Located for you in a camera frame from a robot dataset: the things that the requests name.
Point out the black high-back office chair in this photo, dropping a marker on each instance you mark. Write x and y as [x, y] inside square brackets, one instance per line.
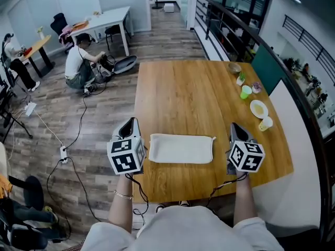
[58, 22]

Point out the person's right shoe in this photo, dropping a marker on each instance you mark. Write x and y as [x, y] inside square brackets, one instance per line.
[184, 203]

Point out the pale yellow cup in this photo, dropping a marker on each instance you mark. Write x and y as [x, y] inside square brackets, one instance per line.
[265, 123]

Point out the red orange mat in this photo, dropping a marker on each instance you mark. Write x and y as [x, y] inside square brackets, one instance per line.
[27, 51]

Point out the white plate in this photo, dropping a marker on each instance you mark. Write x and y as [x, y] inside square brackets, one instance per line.
[259, 109]

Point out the green panel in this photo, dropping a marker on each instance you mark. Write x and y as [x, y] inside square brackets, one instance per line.
[265, 65]

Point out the flat white power adapter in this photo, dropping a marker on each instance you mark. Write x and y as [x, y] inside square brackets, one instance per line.
[30, 108]

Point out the person's left shoe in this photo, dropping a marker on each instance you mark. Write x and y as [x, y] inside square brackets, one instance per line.
[160, 208]

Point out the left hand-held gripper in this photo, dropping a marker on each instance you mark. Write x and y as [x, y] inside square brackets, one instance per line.
[125, 155]

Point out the white desk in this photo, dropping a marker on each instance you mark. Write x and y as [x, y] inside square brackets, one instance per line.
[110, 18]

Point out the white towel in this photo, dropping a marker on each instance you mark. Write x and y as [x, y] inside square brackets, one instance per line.
[180, 149]

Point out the small black chair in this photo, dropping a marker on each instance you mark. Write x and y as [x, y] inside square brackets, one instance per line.
[113, 30]

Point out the white power strip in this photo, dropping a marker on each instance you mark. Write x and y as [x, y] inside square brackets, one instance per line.
[64, 154]

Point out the pink clothes pile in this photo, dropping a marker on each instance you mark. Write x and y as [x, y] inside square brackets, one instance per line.
[66, 33]

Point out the white box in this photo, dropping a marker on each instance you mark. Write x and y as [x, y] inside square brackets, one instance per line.
[168, 7]

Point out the small wooden bowl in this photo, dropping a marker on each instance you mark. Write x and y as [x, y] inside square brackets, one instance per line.
[234, 67]

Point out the black white floor device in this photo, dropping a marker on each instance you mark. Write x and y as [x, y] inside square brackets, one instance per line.
[89, 90]

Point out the round wooden table black base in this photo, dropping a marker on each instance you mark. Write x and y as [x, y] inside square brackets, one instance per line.
[42, 42]

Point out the black balcony railing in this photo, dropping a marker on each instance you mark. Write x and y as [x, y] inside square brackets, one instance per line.
[312, 42]

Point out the wooden table with white legs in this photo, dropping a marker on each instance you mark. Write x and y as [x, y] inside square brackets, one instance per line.
[188, 95]

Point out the round beige table black base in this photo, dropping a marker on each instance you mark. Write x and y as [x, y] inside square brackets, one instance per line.
[32, 192]

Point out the white vase with flowers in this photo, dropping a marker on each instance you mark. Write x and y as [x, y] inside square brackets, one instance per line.
[41, 33]

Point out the black metal railing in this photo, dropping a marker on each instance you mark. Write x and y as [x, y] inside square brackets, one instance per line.
[318, 150]

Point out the orange cloth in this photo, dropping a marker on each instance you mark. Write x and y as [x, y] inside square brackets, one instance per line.
[5, 186]

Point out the person's left forearm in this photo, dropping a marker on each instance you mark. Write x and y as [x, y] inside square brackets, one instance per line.
[121, 210]

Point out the green plastic cup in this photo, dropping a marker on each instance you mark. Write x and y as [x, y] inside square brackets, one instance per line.
[246, 92]

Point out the small purple flower pot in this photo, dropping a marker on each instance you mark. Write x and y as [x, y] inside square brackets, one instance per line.
[256, 88]

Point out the cluttered lower floor desk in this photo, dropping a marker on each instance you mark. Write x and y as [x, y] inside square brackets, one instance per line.
[314, 82]

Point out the gray open equipment case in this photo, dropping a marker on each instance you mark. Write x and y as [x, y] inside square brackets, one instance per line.
[125, 63]

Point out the person's right forearm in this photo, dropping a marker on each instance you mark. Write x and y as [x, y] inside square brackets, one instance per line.
[244, 205]

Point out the small potted green plant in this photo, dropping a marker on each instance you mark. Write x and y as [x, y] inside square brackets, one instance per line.
[240, 80]

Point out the person's white shirt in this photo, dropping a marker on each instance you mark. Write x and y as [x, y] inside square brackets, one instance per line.
[183, 231]

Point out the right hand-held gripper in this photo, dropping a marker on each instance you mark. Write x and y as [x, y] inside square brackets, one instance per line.
[247, 155]

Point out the person's shoe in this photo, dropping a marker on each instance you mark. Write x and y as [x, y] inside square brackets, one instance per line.
[160, 208]
[184, 203]

